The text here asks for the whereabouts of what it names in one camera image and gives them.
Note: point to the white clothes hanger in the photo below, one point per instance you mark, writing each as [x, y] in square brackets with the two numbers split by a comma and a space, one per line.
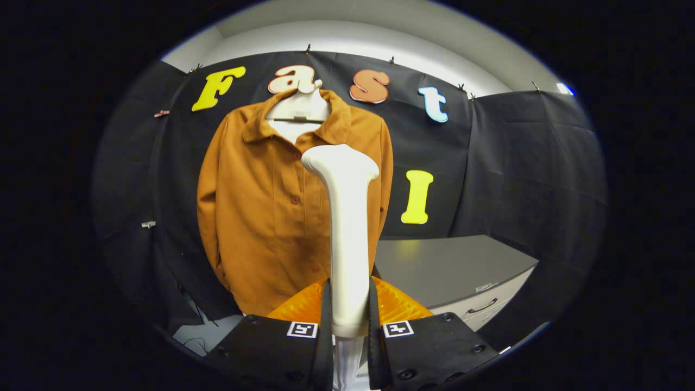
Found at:
[298, 108]

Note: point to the brown button-up shirt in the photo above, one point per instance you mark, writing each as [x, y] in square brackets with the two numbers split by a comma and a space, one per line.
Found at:
[255, 217]

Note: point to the black backdrop cloth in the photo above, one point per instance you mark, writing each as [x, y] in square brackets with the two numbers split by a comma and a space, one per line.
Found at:
[516, 174]

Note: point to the grey cabinet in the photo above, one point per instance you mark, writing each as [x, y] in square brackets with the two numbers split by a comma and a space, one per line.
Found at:
[434, 266]

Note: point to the row of black backdrop clips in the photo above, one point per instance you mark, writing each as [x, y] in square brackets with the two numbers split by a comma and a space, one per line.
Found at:
[391, 61]

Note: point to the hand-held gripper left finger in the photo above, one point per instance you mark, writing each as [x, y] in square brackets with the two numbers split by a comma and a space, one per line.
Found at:
[324, 358]

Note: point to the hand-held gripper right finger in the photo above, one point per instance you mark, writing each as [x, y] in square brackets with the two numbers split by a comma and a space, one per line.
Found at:
[376, 358]

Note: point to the small ceiling light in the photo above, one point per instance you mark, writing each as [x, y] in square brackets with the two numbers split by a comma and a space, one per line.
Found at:
[564, 88]

